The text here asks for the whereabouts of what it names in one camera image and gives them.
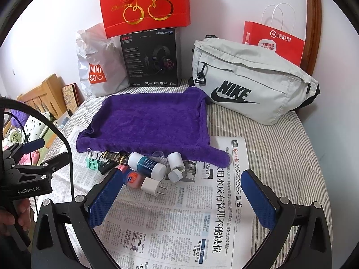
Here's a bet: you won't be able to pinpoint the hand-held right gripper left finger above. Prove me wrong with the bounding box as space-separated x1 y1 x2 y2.
31 168 125 269

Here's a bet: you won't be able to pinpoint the small white bottle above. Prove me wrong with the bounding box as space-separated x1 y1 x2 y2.
167 168 186 184

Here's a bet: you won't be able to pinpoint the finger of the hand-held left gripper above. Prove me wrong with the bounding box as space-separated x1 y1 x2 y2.
4 139 45 166
13 152 69 176

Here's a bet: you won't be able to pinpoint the red paper bag white handles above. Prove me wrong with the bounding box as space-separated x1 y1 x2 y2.
243 3 306 68

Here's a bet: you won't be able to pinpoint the white charger plug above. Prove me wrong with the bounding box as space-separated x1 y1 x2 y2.
140 176 166 198

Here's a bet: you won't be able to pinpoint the newspaper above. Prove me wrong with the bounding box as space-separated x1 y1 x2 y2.
36 126 256 269

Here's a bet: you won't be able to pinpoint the purple plush toy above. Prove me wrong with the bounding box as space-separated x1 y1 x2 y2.
11 109 31 124

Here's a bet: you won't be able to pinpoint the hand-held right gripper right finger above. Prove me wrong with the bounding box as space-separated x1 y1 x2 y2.
241 169 333 269

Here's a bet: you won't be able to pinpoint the small white roll pair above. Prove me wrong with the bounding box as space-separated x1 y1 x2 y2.
168 152 184 171

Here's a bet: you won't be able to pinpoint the striped bed sheet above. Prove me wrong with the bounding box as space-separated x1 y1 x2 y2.
53 78 333 269

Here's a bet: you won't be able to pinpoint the green binder clip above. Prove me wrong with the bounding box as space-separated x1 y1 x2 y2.
85 148 105 171

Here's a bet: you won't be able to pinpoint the black cable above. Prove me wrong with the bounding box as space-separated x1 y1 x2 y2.
0 98 76 202

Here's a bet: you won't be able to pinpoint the red gift bag gold cherries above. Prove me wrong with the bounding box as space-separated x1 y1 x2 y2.
98 0 191 39

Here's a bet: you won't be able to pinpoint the clear plastic cap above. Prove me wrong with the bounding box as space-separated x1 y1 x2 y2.
151 151 170 166

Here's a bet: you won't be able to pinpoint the pink cloth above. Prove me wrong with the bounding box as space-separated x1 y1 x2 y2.
17 150 40 166

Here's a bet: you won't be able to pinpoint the brown patterned box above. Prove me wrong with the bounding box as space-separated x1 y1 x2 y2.
62 82 79 113

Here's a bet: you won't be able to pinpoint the white blue lotion bottle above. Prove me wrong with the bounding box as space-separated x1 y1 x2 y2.
127 152 167 179

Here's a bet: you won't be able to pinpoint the brown wooden headboard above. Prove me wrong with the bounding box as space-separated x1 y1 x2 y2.
300 0 322 75

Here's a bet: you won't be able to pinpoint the purple towel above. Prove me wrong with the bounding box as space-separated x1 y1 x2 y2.
76 87 232 167

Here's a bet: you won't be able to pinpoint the black gold tube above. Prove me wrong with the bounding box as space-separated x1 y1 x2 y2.
102 151 132 166

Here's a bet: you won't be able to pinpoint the white dotted pillow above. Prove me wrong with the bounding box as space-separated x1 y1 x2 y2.
24 115 49 141

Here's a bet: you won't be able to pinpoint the white plastic shopping bag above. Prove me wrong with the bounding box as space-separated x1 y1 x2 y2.
75 22 128 98

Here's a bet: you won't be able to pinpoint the black headset box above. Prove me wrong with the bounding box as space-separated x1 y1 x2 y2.
119 27 181 88

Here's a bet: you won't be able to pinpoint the person's left hand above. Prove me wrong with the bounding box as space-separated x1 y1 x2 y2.
0 199 32 240

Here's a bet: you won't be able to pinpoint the grey waist bag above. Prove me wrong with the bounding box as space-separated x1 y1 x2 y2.
191 35 321 126

